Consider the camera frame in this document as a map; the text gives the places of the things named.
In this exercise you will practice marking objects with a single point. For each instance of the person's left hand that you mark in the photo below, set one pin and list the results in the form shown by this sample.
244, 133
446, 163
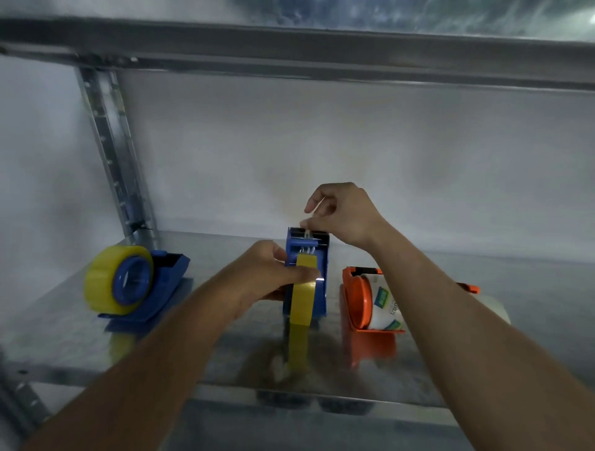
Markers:
260, 274

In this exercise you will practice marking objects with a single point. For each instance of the person's right hand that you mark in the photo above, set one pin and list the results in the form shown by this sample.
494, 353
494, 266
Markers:
351, 216

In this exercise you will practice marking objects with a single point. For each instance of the blue tape dispenser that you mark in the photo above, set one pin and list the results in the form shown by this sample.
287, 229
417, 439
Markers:
292, 246
167, 279

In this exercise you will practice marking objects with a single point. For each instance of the yellow tape roll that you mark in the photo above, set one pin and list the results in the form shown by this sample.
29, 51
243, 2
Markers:
302, 302
95, 283

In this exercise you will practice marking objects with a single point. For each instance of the white tape core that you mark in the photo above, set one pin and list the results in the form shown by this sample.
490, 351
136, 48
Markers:
386, 306

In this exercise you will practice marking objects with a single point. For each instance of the person's left forearm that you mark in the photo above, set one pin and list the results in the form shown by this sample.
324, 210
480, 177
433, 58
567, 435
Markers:
130, 381

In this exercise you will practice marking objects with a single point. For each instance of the person's right forearm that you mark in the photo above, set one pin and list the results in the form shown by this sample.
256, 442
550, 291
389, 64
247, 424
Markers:
474, 367

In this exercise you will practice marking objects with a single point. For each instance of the galvanized metal shelving rack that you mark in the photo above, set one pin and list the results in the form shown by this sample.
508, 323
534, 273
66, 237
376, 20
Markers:
325, 51

